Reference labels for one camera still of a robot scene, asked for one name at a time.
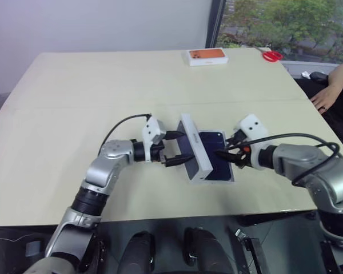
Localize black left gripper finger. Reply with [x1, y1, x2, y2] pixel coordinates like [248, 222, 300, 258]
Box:
[162, 153, 196, 168]
[163, 130, 187, 141]

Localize black metal bracket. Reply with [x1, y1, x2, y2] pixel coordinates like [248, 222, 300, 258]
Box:
[94, 239, 107, 274]
[235, 228, 266, 274]

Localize person's black clothing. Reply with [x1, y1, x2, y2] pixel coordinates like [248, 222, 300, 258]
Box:
[294, 77, 343, 161]

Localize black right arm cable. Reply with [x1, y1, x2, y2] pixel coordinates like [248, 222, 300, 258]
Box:
[225, 133, 341, 187]

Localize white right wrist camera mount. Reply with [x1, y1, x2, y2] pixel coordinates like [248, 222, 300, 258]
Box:
[234, 114, 269, 170]

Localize dark rounded shape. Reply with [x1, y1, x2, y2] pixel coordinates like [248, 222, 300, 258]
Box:
[122, 231, 156, 274]
[183, 227, 233, 274]

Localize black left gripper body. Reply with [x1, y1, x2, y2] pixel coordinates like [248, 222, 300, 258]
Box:
[150, 138, 173, 167]

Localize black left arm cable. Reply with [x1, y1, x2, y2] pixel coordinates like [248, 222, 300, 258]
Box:
[101, 114, 153, 150]

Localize red handled scissors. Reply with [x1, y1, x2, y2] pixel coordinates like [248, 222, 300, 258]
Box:
[255, 45, 284, 63]

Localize white box bottom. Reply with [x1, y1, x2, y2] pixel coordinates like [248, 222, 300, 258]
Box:
[188, 129, 236, 187]

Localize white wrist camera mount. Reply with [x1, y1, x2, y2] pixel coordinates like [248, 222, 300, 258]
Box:
[234, 114, 269, 170]
[141, 114, 167, 163]

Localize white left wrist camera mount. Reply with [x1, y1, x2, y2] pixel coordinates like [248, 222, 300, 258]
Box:
[141, 114, 167, 163]

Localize green trees outside window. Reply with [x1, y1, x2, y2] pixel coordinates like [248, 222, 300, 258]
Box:
[218, 0, 343, 64]

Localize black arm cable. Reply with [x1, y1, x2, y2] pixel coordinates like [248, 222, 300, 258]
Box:
[101, 114, 153, 150]
[225, 133, 341, 187]

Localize black table frame bar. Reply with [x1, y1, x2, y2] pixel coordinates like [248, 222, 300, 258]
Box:
[233, 210, 318, 227]
[0, 225, 59, 238]

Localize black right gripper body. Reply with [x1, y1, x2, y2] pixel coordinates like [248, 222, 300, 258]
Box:
[226, 129, 253, 170]

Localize white box lid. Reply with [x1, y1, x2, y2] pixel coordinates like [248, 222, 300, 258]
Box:
[176, 113, 214, 184]

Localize black armrest pad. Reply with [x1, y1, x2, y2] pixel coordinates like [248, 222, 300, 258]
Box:
[309, 71, 329, 84]

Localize dark window frame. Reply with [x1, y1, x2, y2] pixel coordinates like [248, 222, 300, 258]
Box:
[204, 0, 227, 49]

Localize dark blue smartphone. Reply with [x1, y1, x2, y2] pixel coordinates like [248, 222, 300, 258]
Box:
[198, 130, 235, 182]

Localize person's bare hand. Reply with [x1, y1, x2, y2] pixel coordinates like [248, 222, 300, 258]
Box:
[309, 84, 334, 114]

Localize orange printed phone box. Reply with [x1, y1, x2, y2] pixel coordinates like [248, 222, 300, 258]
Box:
[185, 48, 230, 68]

